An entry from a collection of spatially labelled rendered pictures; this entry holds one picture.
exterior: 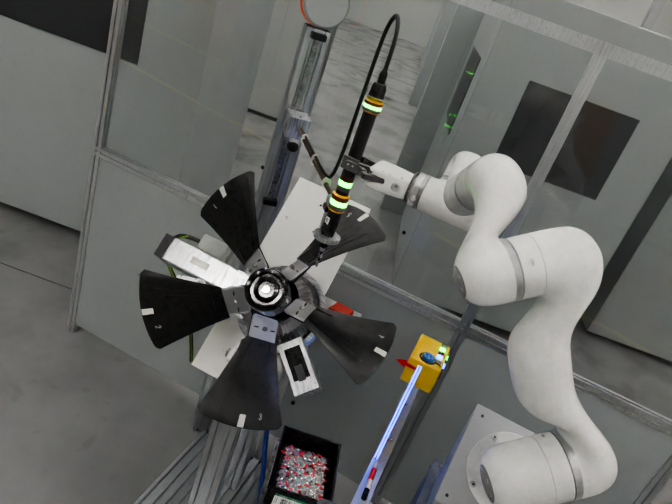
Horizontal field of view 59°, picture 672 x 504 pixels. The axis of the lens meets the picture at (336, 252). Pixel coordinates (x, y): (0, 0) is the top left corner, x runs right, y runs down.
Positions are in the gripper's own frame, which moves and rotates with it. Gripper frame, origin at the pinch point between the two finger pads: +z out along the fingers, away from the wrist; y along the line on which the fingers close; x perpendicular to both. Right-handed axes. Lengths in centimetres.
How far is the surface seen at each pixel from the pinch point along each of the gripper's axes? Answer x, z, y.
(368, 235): -21.4, -7.4, 13.4
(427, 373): -57, -38, 21
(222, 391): -62, 7, -22
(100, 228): -98, 120, 71
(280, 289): -38.6, 6.3, -3.7
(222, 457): -117, 12, 9
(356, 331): -42.5, -15.9, 0.8
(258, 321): -48.7, 8.4, -6.8
